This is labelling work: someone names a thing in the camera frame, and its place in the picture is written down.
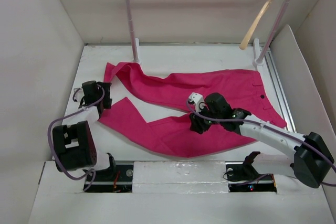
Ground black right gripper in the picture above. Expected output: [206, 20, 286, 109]
[188, 102, 222, 134]

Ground pink trousers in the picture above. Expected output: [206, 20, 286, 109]
[98, 61, 288, 159]

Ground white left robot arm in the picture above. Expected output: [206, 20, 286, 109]
[47, 81, 117, 180]

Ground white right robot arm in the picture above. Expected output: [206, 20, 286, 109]
[186, 92, 335, 188]

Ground beige wooden hanger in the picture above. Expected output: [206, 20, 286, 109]
[239, 0, 273, 50]

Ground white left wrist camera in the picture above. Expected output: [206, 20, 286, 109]
[72, 88, 83, 102]

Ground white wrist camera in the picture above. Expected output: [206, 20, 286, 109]
[72, 88, 83, 102]
[188, 92, 206, 112]

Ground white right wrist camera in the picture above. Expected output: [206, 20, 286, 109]
[188, 92, 206, 112]

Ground aluminium side rail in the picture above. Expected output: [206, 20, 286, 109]
[265, 48, 297, 132]

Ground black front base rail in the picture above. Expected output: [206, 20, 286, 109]
[84, 161, 277, 194]

